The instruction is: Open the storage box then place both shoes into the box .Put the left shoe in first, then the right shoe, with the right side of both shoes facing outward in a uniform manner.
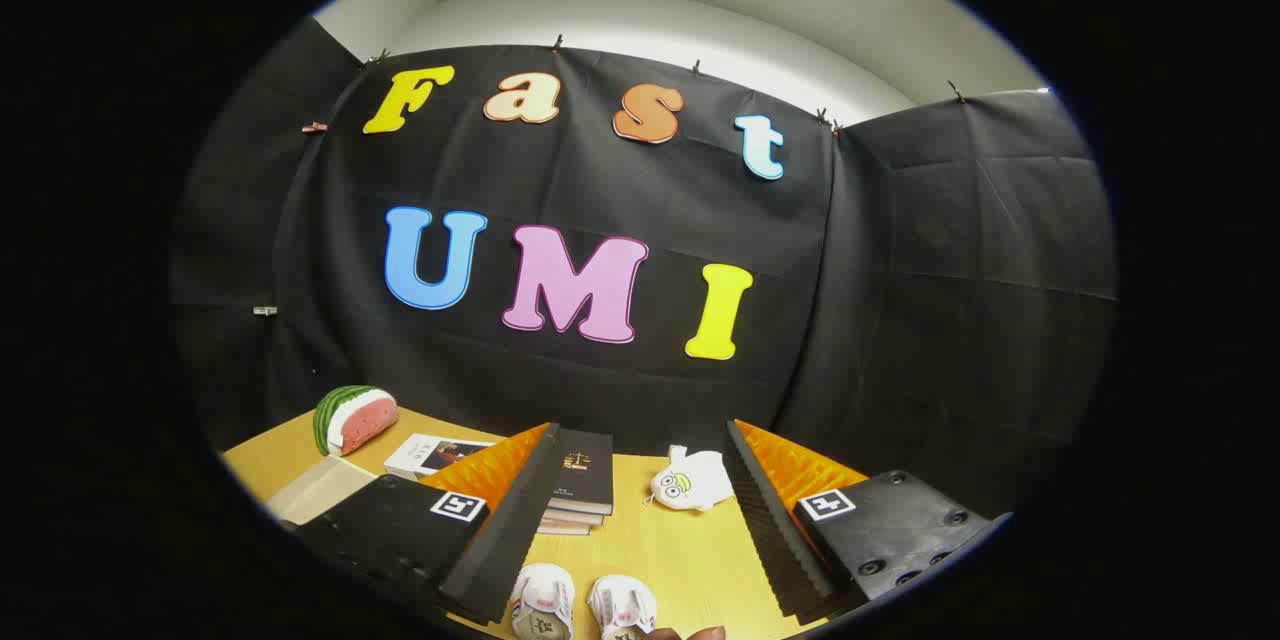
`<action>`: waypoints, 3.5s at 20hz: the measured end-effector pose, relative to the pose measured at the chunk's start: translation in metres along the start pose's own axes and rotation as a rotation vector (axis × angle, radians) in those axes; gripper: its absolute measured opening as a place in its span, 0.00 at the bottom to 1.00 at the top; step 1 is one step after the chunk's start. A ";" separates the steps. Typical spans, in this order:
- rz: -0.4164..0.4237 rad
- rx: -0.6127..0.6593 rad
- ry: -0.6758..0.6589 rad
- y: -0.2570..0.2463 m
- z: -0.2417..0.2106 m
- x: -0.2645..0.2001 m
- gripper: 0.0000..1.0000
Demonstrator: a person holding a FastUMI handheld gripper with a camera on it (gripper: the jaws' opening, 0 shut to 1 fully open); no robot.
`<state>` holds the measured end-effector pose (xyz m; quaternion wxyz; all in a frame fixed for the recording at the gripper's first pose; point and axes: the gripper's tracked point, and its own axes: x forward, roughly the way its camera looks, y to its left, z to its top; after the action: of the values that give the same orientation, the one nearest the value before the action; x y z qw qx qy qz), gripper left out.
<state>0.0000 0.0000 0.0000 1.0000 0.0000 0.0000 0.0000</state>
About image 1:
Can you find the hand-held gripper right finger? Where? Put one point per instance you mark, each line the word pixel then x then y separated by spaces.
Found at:
pixel 775 540

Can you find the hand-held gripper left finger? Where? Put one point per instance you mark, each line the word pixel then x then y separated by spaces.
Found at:
pixel 505 540

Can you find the white shoe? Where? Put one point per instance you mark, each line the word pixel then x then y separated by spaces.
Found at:
pixel 545 595
pixel 622 605

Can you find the beige fabric storage box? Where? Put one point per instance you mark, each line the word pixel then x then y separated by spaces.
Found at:
pixel 320 490

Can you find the brown book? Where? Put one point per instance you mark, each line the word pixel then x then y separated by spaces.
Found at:
pixel 565 527

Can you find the grey book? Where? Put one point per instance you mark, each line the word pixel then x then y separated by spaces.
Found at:
pixel 575 517

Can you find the white plush toy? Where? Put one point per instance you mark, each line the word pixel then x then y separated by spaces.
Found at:
pixel 700 475

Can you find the black hardcover book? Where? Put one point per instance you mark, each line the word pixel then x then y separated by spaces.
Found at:
pixel 585 470

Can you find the white portrait cover book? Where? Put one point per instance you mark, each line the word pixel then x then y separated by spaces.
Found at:
pixel 425 455

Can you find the watermelon slice toy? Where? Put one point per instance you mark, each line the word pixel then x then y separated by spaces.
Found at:
pixel 360 420

